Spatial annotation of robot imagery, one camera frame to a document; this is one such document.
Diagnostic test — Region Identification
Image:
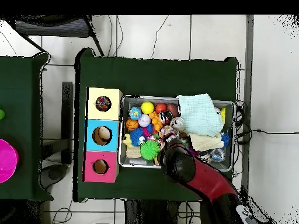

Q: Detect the dark grey oval base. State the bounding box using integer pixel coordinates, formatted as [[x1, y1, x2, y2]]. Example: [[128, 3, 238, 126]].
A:
[[39, 163, 69, 190]]

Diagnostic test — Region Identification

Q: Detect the dark green side tablecloth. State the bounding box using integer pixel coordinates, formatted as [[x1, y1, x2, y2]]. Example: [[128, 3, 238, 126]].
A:
[[0, 52, 54, 202]]

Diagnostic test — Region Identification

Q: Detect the yellow ball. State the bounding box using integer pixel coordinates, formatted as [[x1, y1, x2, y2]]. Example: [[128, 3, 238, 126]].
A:
[[141, 101, 155, 116]]

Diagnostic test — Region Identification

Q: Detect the shallow wire mesh bin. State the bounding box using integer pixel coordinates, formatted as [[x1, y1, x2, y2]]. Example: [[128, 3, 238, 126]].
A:
[[117, 94, 237, 173]]

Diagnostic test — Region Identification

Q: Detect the black power cable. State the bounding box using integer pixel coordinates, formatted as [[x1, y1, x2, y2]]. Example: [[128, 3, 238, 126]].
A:
[[235, 128, 299, 145]]

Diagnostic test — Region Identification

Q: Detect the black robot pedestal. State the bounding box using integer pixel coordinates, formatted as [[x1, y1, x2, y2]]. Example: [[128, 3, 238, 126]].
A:
[[123, 199, 182, 224]]

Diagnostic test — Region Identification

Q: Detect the pink round disc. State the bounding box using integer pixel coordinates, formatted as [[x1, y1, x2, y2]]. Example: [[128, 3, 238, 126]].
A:
[[0, 138, 19, 184]]

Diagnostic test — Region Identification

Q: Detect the black upright panel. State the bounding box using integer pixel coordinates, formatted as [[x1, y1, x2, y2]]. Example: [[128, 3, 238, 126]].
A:
[[61, 81, 74, 165]]

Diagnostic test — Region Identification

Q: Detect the globe print ball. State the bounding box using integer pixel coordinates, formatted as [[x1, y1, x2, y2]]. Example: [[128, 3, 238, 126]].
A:
[[128, 107, 142, 121]]

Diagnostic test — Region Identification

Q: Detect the small basketball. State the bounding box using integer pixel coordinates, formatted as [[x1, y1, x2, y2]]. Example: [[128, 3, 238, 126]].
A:
[[125, 118, 140, 132]]

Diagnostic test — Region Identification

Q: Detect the black mesh chair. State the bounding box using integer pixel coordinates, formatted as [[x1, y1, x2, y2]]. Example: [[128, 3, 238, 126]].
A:
[[4, 15, 105, 57]]

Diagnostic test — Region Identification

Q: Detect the wooden box with three holes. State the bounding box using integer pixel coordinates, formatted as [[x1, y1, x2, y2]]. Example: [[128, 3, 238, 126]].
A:
[[82, 87, 124, 184]]

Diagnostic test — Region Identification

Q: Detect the cream waffle cloth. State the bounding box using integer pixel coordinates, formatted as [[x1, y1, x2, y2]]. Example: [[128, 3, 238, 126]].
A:
[[188, 132, 225, 152]]

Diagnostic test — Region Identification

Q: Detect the mint green waffle cloth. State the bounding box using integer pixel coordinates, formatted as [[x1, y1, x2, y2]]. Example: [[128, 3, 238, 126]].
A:
[[176, 93, 224, 138]]

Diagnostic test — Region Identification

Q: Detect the crushed black drink can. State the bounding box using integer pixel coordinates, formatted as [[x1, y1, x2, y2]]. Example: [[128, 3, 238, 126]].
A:
[[158, 110, 174, 125]]

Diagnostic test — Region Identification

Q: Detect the orange ball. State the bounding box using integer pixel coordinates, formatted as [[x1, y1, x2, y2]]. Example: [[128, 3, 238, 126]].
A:
[[155, 102, 168, 114]]

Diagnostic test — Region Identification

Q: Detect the white baseball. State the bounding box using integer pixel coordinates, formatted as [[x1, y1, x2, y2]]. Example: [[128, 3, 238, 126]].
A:
[[137, 114, 152, 128]]

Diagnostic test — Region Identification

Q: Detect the green spiky ball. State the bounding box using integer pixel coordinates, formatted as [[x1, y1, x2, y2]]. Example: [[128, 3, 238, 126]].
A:
[[140, 140, 161, 162]]

